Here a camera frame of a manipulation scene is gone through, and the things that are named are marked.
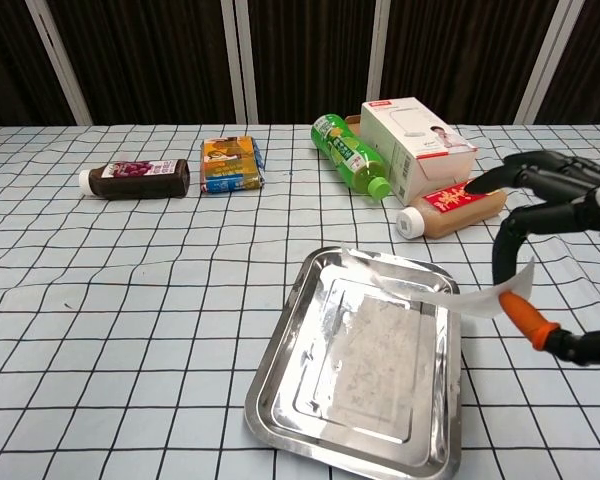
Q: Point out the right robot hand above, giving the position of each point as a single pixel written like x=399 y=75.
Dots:
x=555 y=172

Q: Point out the clear plastic sheet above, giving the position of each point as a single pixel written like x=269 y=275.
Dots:
x=460 y=300

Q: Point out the silver metal tray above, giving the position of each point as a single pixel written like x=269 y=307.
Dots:
x=360 y=380

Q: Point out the brown drink bottle red label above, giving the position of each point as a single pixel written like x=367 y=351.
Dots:
x=455 y=212

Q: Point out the white carton box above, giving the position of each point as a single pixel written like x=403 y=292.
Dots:
x=415 y=140

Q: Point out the green tea bottle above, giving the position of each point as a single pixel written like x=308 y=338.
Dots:
x=347 y=152

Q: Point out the orange snack packet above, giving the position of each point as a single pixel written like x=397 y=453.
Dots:
x=232 y=165

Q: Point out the dark grape juice bottle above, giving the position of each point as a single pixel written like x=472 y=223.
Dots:
x=140 y=177

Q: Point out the checkered light blue tablecloth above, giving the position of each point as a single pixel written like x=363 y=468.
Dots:
x=130 y=300

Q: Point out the silver aluminium frame bar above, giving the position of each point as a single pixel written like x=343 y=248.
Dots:
x=378 y=50
x=547 y=60
x=57 y=60

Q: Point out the double aluminium frame bar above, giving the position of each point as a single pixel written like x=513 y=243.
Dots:
x=240 y=60

